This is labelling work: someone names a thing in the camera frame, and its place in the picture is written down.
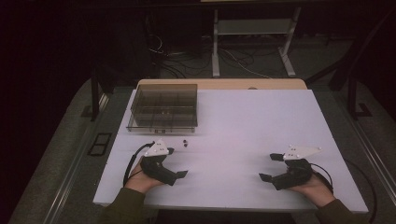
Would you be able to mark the black metal post with foot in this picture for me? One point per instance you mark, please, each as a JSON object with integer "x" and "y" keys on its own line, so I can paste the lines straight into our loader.
{"x": 353, "y": 96}

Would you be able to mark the clear compartment storage box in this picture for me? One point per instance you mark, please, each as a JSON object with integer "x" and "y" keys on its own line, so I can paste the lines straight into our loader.
{"x": 163, "y": 109}

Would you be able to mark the person's right hand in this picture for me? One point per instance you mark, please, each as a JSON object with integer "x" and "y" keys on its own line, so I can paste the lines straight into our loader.
{"x": 317, "y": 191}

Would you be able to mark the black metal frame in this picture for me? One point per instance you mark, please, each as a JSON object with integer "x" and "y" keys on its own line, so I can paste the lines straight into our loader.
{"x": 95, "y": 93}

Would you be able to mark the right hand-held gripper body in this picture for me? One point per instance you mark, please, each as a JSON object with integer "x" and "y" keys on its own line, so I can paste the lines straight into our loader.
{"x": 294, "y": 175}

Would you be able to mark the black rectangular floor frame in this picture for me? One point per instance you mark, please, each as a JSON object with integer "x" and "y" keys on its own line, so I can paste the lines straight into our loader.
{"x": 99, "y": 144}

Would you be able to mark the grey metal stand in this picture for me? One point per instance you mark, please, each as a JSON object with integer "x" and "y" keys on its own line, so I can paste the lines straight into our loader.
{"x": 253, "y": 26}

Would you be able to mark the person's left hand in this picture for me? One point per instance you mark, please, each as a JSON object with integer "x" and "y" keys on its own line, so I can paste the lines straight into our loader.
{"x": 140, "y": 183}

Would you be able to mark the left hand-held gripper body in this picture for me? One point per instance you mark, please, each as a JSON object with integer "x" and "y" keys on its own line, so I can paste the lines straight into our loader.
{"x": 155, "y": 166}

